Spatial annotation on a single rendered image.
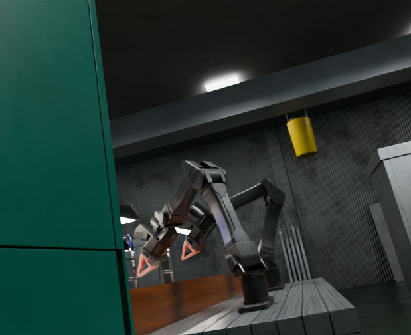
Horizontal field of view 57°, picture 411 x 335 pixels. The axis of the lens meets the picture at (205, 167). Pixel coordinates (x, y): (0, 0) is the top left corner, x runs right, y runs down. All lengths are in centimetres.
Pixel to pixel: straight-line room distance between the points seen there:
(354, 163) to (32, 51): 921
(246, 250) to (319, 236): 834
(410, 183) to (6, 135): 484
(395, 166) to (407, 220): 66
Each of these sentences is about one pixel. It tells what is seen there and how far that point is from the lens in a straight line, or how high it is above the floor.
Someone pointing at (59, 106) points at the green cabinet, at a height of 108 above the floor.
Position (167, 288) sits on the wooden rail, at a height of 75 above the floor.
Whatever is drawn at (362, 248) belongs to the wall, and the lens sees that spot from 940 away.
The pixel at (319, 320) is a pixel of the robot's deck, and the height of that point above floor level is 66.
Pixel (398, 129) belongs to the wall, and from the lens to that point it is 1006.
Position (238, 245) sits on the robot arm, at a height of 82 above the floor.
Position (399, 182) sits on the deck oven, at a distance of 511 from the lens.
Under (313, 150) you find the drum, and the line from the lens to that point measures 726.
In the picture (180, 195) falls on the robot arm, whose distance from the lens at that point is 123.
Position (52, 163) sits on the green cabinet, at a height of 97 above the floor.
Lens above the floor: 76
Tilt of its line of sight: 16 degrees up
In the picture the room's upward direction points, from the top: 11 degrees counter-clockwise
